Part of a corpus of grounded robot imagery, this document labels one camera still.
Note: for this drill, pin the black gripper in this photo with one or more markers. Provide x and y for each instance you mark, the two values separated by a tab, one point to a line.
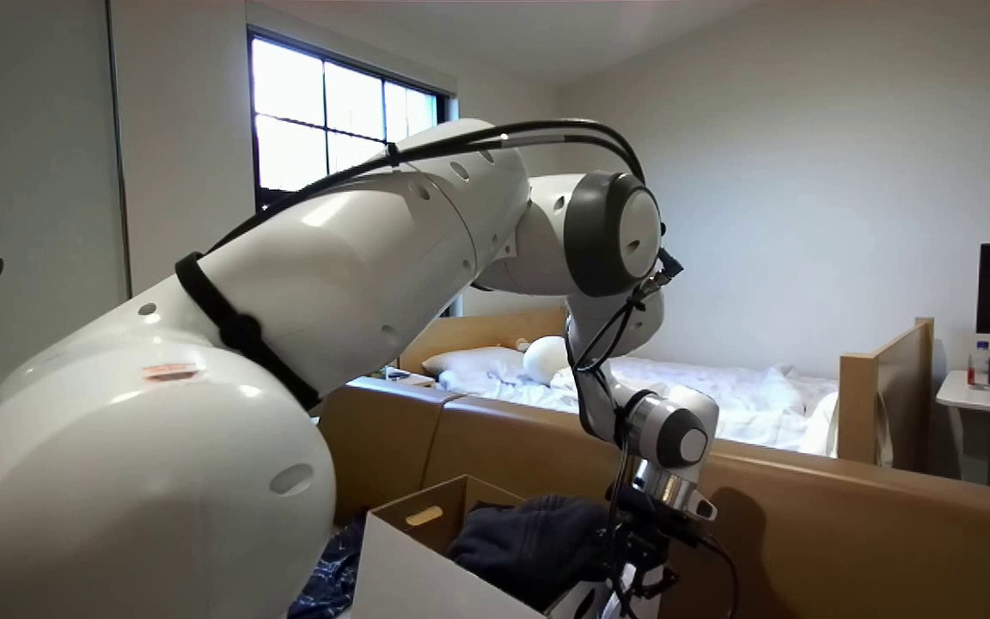
641	553

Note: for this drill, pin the white cardboard box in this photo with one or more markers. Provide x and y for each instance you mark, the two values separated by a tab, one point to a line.
405	571

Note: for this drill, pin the white rumpled bedding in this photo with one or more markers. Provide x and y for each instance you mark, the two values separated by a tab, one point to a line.
748	401

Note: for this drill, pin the black framed window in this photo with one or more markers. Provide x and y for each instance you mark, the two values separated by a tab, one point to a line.
309	106

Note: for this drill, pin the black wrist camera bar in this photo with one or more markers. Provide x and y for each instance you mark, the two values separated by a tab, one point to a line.
654	514

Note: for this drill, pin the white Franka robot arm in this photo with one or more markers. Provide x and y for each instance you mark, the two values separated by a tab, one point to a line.
173	482

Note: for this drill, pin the small clear water bottle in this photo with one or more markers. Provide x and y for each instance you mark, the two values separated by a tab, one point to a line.
981	366

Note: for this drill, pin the wooden bed frame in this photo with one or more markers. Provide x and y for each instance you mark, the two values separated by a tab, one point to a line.
885	390

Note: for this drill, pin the black cloth garment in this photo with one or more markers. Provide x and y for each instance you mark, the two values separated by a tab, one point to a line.
529	553

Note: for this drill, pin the round white cushion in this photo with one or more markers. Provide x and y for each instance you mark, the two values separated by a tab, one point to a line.
545	358

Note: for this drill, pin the blue patterned cloth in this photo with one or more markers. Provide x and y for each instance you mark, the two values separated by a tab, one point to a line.
328	579

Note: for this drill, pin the white desk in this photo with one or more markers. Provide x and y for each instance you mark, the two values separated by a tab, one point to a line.
977	401

